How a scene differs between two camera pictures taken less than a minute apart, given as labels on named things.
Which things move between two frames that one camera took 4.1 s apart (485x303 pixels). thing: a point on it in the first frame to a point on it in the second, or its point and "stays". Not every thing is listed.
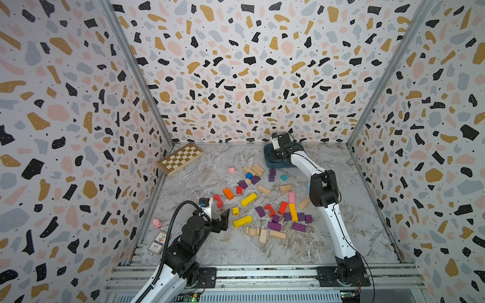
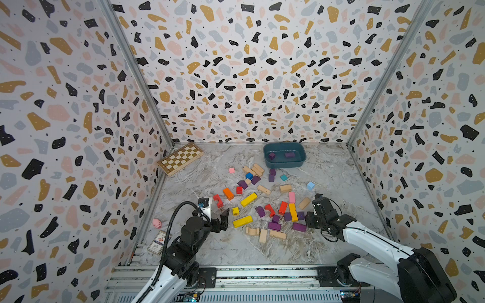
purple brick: (300, 227) stays
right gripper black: (271, 153) to (308, 219)
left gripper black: (223, 222) stays
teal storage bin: (269, 148) stays
